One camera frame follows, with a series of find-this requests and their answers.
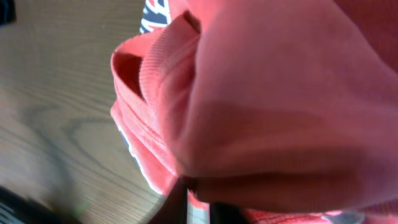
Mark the orange-red t-shirt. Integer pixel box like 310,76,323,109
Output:
111,0,397,223

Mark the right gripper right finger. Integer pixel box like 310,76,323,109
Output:
209,203,249,224

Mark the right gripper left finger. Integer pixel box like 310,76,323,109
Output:
146,178,188,224

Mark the folded dark printed t-shirt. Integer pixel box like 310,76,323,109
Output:
0,0,16,26

